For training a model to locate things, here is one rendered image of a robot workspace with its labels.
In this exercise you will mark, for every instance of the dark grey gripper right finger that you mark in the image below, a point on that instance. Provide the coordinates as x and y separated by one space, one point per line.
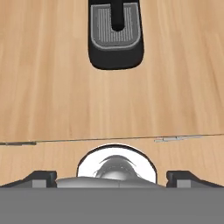
180 178

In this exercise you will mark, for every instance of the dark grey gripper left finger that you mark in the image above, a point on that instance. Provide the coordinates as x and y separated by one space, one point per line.
40 178

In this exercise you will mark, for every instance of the black coffee machine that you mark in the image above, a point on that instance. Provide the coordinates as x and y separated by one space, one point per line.
116 49

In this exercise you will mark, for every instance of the white round object black rim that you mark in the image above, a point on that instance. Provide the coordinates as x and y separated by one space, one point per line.
87 167

